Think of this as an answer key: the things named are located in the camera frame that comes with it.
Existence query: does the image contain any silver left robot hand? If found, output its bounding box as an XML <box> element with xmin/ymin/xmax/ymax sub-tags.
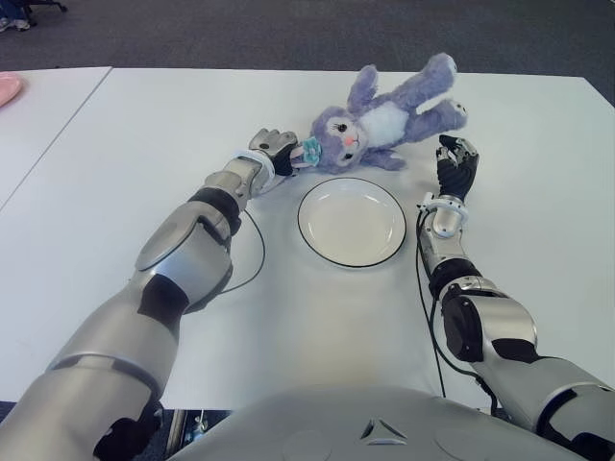
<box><xmin>247</xmin><ymin>128</ymin><xmax>302</xmax><ymax>177</ymax></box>

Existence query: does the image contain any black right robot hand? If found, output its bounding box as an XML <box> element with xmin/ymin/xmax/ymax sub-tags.
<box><xmin>434</xmin><ymin>133</ymin><xmax>481</xmax><ymax>199</ymax></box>

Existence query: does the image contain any purple plush bunny doll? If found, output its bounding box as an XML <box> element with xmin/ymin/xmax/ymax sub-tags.
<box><xmin>261</xmin><ymin>52</ymin><xmax>470</xmax><ymax>194</ymax></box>

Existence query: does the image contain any white plate black rim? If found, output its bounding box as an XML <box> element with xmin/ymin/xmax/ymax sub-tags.
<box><xmin>297</xmin><ymin>177</ymin><xmax>407</xmax><ymax>269</ymax></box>

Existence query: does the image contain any pink plate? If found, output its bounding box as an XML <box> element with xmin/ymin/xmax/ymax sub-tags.
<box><xmin>0</xmin><ymin>71</ymin><xmax>29</xmax><ymax>108</ymax></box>

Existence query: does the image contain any grey robot torso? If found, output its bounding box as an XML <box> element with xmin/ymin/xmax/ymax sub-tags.
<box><xmin>167</xmin><ymin>383</ymin><xmax>573</xmax><ymax>461</ymax></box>

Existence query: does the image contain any black office chair base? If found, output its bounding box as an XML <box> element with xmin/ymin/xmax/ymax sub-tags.
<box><xmin>26</xmin><ymin>0</ymin><xmax>68</xmax><ymax>14</ymax></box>

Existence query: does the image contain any blue white shoe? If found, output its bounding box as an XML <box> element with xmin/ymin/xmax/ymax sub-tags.
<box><xmin>0</xmin><ymin>16</ymin><xmax>37</xmax><ymax>33</ymax></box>

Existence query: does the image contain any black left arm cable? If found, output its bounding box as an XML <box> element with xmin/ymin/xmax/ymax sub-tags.
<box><xmin>221</xmin><ymin>208</ymin><xmax>267</xmax><ymax>294</ymax></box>

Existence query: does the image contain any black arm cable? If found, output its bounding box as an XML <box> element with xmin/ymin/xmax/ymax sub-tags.
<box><xmin>414</xmin><ymin>215</ymin><xmax>448</xmax><ymax>398</ymax></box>
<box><xmin>221</xmin><ymin>208</ymin><xmax>267</xmax><ymax>294</ymax></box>

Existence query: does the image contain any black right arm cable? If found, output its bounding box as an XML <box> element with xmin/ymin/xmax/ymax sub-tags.
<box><xmin>414</xmin><ymin>215</ymin><xmax>448</xmax><ymax>398</ymax></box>

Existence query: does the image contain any metal table leg frame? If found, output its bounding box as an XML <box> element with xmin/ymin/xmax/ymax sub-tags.
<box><xmin>162</xmin><ymin>407</ymin><xmax>232</xmax><ymax>446</ymax></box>

